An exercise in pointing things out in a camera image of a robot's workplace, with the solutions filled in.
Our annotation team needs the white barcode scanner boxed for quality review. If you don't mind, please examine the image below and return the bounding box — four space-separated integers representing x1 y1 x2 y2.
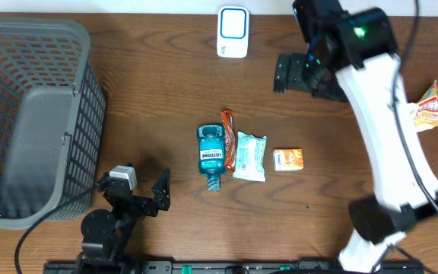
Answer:
217 6 249 59

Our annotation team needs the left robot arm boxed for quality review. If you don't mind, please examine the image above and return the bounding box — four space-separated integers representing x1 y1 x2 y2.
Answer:
75 165 170 274

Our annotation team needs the red brown snack bar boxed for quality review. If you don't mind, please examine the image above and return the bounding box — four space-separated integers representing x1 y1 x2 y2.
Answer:
221 109 236 171

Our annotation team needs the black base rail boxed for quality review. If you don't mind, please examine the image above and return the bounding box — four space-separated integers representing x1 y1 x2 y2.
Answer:
43 260 425 274

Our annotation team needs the grey plastic shopping basket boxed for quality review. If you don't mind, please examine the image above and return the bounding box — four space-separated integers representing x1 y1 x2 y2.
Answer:
0 18 106 230

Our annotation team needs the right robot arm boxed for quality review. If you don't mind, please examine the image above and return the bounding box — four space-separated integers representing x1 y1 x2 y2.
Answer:
274 0 438 273

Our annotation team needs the small orange packet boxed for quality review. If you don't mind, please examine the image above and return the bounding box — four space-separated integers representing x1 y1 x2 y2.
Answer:
273 148 304 171

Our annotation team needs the white wet wipes pack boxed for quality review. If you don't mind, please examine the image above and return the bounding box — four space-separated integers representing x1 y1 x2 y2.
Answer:
233 132 267 182

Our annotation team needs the blue mouthwash bottle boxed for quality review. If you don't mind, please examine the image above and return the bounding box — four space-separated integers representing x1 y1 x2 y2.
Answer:
197 124 226 193

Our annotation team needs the yellow snack bag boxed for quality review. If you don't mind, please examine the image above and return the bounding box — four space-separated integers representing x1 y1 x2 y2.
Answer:
408 81 438 132

